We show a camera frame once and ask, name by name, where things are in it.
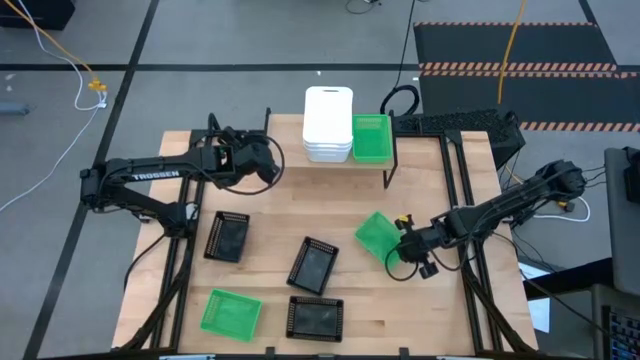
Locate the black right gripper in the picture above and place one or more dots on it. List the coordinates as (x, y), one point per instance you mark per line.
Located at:
(420, 244)

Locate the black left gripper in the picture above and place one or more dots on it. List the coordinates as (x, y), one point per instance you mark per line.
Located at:
(247, 157)

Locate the green plastic mesh basket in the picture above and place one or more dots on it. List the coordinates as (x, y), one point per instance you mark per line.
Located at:
(377, 237)
(371, 137)
(231, 316)

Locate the black plastic slotted basket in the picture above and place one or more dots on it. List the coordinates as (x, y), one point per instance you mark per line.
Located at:
(227, 240)
(312, 265)
(315, 320)

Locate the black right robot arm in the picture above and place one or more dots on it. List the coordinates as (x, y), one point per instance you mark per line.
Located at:
(500, 205)

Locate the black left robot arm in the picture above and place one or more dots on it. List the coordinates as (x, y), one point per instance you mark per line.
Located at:
(150, 170)

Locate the small yellow gripper clip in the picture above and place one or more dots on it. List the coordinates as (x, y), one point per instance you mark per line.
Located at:
(403, 221)

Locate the white paper sheet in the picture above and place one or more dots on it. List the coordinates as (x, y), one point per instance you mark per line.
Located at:
(540, 315)

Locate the black hazard-striped floor mat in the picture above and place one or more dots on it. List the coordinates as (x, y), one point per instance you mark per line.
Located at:
(460, 45)
(465, 95)

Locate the black beam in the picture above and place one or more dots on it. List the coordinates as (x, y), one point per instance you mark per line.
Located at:
(570, 280)

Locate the grey desk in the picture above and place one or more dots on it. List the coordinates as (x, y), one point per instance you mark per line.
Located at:
(622, 240)

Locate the black keyboard coloured keys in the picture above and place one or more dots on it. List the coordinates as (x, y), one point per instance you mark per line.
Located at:
(625, 340)

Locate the black desk device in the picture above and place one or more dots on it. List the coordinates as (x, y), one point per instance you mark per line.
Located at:
(634, 180)

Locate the short grey bar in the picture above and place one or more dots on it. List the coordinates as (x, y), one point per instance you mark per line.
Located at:
(12, 109)

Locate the large black floor box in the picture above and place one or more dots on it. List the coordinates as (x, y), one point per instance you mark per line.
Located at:
(35, 12)

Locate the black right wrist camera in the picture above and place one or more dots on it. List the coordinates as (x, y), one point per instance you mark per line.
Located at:
(428, 271)

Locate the black aluminium table frame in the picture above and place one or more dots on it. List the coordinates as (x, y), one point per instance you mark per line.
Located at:
(175, 320)

